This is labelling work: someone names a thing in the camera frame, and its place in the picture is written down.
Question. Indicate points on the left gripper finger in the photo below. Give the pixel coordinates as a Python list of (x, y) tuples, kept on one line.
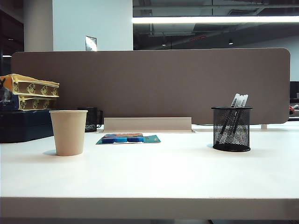
[(5, 96)]

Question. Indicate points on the clear black gel pen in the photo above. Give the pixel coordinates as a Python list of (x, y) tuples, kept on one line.
[(236, 99), (245, 99)]

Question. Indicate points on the black mesh pen holder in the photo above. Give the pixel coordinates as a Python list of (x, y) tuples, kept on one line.
[(231, 140)]

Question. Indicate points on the yellow orange printed box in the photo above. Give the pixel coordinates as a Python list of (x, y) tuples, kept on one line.
[(30, 86)]

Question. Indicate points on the blue yellow printed box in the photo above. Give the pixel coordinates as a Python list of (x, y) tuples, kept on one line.
[(32, 103)]

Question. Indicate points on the dark blue case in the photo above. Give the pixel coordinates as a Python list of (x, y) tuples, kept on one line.
[(23, 128)]

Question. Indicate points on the beige paper cup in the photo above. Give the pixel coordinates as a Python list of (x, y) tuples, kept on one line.
[(69, 133)]

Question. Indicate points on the black mug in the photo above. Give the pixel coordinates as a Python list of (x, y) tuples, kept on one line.
[(91, 119)]

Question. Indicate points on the teal magnet letters pack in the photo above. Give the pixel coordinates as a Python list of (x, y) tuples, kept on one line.
[(121, 139)]

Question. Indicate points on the brown desk partition panel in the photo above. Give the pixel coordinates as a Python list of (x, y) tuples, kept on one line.
[(149, 84)]

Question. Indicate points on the white partition foot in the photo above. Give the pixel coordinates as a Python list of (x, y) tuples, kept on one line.
[(263, 126)]

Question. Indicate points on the red background object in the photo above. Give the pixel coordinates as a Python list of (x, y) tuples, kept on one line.
[(292, 109)]

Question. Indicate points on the dark background monitor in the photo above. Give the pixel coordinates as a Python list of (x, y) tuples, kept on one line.
[(294, 91)]

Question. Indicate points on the silver wall sign plate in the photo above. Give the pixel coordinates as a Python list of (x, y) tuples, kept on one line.
[(91, 43)]

